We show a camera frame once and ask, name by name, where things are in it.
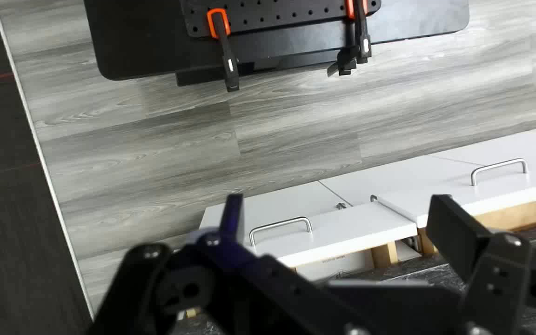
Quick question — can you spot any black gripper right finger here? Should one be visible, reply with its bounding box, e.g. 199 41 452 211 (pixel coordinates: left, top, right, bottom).
426 194 536 335

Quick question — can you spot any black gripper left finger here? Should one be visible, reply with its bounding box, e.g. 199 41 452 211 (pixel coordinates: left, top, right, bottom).
87 194 325 335

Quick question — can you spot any open wooden drawer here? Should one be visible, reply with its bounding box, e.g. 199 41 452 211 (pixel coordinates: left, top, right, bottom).
318 121 536 229

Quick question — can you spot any white drawer front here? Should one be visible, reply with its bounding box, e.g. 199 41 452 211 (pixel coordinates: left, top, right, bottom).
197 181 420 270

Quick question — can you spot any orange black bar clamp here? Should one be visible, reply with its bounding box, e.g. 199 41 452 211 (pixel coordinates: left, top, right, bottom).
202 6 241 94
325 0 373 79

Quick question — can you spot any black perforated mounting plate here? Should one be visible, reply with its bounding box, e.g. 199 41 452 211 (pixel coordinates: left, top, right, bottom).
178 0 383 41

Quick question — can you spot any light wooden cabinet frame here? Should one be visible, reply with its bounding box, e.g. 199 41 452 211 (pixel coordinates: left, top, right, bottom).
368 194 536 270

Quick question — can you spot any metal drawer handle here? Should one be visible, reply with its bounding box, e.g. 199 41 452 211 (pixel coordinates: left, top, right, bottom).
247 215 312 248
468 157 528 188

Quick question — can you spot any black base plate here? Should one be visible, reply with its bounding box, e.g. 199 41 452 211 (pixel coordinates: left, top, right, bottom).
81 0 472 88

